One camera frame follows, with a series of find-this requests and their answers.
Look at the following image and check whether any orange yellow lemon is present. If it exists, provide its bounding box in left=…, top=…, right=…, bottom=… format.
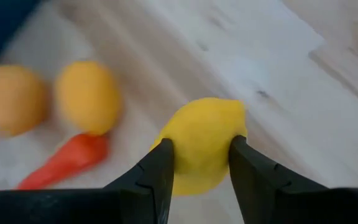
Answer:
left=54, top=60, right=123, bottom=136
left=0, top=64, right=48, bottom=138

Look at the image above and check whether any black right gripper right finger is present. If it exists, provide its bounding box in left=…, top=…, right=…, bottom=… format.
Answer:
left=228, top=134, right=328, bottom=224

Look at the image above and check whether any orange carrot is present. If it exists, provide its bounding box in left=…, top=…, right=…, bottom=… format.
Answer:
left=16, top=133, right=110, bottom=191

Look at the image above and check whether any bright yellow lemon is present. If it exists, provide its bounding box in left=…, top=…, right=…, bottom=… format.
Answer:
left=149, top=97, right=248, bottom=197

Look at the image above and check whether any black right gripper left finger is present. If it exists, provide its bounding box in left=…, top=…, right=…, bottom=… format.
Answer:
left=104, top=138, right=175, bottom=224

